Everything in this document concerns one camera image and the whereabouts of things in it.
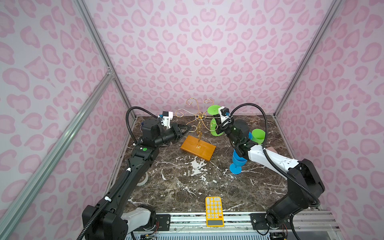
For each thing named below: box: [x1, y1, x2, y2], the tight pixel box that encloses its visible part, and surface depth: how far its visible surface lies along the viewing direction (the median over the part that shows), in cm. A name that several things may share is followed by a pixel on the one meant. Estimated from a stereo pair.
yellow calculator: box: [205, 196, 224, 228], surface depth 77 cm
